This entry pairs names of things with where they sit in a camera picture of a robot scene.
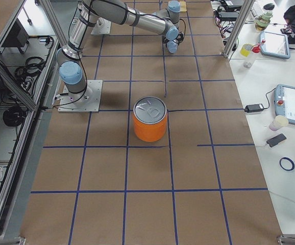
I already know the black power adapter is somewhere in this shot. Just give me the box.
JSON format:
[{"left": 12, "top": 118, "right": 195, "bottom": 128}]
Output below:
[{"left": 244, "top": 104, "right": 265, "bottom": 113}]

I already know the blue tape roll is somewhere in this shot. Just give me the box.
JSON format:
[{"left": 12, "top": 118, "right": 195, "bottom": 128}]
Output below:
[{"left": 279, "top": 157, "right": 295, "bottom": 172}]

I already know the wooden mug stand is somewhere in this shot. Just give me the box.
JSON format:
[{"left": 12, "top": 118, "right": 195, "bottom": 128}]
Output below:
[{"left": 180, "top": 1, "right": 187, "bottom": 12}]

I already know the black smartphone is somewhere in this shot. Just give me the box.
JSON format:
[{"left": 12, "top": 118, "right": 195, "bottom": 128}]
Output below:
[{"left": 266, "top": 133, "right": 287, "bottom": 148}]

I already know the paper cup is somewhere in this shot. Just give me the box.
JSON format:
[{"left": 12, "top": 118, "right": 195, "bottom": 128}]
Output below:
[{"left": 269, "top": 115, "right": 289, "bottom": 131}]

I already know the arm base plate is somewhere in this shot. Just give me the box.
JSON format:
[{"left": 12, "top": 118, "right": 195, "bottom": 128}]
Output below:
[
  {"left": 58, "top": 80, "right": 103, "bottom": 113},
  {"left": 91, "top": 18, "right": 111, "bottom": 36}
]

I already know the teach pendant far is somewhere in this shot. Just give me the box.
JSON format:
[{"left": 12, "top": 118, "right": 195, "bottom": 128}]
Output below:
[{"left": 259, "top": 31, "right": 290, "bottom": 59}]

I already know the yellow tape roll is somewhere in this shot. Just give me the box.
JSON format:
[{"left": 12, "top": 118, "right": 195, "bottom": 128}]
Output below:
[{"left": 240, "top": 43, "right": 253, "bottom": 57}]

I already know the green glass bottle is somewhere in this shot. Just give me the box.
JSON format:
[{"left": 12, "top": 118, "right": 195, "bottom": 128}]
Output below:
[{"left": 255, "top": 4, "right": 274, "bottom": 31}]

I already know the aluminium frame post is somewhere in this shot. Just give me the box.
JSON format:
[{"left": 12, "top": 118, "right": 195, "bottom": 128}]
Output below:
[{"left": 222, "top": 0, "right": 254, "bottom": 58}]

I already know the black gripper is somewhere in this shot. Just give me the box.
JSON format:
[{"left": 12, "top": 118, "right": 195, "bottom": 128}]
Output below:
[{"left": 162, "top": 32, "right": 185, "bottom": 46}]

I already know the teach pendant near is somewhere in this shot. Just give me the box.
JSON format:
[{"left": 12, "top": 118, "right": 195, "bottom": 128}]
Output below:
[{"left": 274, "top": 84, "right": 295, "bottom": 125}]

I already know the orange canister with metal lid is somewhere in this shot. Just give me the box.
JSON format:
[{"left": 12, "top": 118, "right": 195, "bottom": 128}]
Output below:
[{"left": 133, "top": 96, "right": 167, "bottom": 142}]

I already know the teach pendant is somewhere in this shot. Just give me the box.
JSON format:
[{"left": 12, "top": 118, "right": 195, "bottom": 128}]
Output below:
[
  {"left": 259, "top": 31, "right": 290, "bottom": 59},
  {"left": 274, "top": 84, "right": 295, "bottom": 125}
]

